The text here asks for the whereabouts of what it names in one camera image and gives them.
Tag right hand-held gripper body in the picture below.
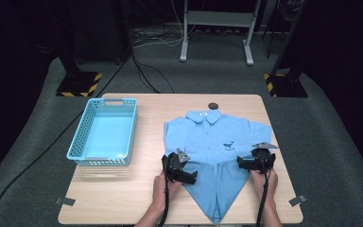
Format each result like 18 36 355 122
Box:
251 141 280 175

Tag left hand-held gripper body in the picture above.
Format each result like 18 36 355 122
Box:
161 148 192 183

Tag light blue shirt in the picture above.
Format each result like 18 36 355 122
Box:
163 109 273 225

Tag person's right hand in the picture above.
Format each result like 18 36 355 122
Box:
250 167 280 204

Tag person's left hand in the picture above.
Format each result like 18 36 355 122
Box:
152 171 184 211

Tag grey tape piece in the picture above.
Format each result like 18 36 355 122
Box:
55 197 77 207
287 194 309 208

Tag light blue plastic basket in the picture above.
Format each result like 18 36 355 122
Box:
66 97 139 167

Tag black stand with striped base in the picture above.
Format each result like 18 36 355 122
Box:
263 0 310 99
55 53 103 98

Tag thin black stand leg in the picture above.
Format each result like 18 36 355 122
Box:
266 0 282 60

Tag black equipment case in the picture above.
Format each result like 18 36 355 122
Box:
70 0 130 64

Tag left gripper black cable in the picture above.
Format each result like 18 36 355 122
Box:
157 155 171 227

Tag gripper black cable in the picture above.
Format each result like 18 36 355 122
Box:
254 168 272 227
157 155 171 227

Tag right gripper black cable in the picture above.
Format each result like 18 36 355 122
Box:
254 168 272 227

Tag tangle of floor cables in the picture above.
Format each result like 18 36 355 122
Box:
133 27 202 49

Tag long black floor cable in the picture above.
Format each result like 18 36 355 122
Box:
0 46 134 227

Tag white metal desk frame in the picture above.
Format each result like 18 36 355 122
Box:
179 0 262 67

